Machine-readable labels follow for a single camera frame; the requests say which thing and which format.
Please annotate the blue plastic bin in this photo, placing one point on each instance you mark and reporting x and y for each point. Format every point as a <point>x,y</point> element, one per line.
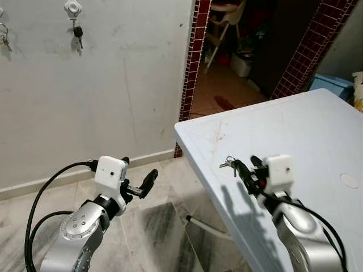
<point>332,85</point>

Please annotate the red tiled door pillar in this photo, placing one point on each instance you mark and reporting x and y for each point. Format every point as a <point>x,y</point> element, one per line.
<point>193,68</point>

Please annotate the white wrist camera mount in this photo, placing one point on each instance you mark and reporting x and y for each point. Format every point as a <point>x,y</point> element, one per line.
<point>109,171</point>
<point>281,170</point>

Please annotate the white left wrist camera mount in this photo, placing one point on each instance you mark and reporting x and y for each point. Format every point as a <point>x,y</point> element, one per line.
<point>109,171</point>

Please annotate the white storage container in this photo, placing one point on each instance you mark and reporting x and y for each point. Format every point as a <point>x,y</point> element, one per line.
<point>241,65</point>

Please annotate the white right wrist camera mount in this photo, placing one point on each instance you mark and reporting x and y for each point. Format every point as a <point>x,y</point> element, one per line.
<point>281,170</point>

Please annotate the beige high chair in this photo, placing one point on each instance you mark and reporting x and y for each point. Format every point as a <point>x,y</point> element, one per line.
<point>227,14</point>

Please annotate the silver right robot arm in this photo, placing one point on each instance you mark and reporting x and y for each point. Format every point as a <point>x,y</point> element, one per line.
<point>303,232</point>

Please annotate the white wall hook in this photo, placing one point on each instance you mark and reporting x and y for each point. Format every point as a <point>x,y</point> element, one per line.
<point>73,7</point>

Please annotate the black-headed key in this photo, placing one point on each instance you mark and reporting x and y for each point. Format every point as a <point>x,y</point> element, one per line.
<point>77,31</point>

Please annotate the pale blue plastic table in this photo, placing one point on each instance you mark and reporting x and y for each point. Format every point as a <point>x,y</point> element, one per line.
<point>306,136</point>

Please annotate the white table leg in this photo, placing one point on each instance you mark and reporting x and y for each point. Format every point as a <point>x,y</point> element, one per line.
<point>210,228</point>

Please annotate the red tiled slanted edge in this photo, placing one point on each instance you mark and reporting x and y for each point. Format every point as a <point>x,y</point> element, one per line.
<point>316,45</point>

